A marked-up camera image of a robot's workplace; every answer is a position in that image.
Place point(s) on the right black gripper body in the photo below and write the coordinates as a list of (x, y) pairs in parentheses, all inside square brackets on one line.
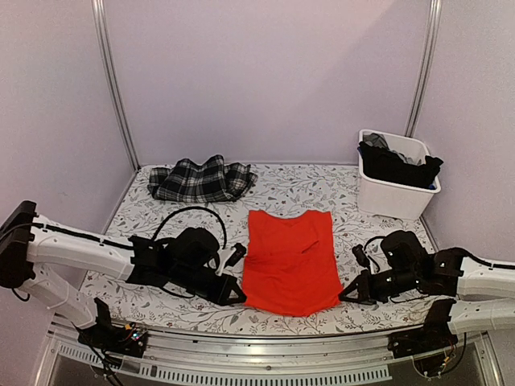
[(379, 291)]

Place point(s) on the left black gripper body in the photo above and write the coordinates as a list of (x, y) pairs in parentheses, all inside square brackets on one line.
[(210, 292)]

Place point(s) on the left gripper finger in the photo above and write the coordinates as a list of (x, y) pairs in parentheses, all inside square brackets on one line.
[(233, 290), (234, 302)]

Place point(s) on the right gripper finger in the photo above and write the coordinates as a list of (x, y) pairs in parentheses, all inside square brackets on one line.
[(361, 301), (353, 289)]

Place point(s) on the red orange garment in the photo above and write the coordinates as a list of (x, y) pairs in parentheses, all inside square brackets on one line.
[(290, 268)]

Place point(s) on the black white plaid skirt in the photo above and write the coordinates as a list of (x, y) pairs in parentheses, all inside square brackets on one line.
[(213, 181)]

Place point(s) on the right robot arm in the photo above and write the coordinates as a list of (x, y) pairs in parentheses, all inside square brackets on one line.
[(472, 294)]

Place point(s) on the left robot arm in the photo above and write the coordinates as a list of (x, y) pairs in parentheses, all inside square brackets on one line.
[(194, 261)]

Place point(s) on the white plastic laundry bin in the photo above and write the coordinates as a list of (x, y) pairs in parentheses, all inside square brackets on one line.
[(381, 198)]

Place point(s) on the floral patterned table mat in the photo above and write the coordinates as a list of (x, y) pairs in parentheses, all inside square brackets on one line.
[(281, 190)]

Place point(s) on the black garment in bin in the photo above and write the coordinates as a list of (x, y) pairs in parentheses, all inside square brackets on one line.
[(382, 164)]

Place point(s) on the grey garment in bin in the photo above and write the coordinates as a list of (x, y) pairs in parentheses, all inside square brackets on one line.
[(375, 140)]

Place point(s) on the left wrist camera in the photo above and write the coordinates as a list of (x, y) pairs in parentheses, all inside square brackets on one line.
[(229, 257)]

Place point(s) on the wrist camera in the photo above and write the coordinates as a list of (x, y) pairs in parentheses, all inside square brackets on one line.
[(364, 260), (229, 257)]

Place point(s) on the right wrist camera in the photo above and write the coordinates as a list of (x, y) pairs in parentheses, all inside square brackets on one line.
[(364, 260)]

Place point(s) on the aluminium front rail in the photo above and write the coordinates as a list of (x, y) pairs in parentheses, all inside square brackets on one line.
[(175, 357)]

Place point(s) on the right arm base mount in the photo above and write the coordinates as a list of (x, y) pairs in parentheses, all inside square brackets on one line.
[(434, 333)]

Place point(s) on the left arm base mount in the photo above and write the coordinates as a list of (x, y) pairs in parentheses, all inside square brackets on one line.
[(130, 339)]

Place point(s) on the right aluminium frame post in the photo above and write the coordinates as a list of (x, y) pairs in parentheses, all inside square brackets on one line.
[(428, 52)]

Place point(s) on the aluminium frame post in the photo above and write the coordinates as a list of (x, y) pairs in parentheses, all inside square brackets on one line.
[(428, 52), (100, 21)]

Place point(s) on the left aluminium frame post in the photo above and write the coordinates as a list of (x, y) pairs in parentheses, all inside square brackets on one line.
[(100, 21)]

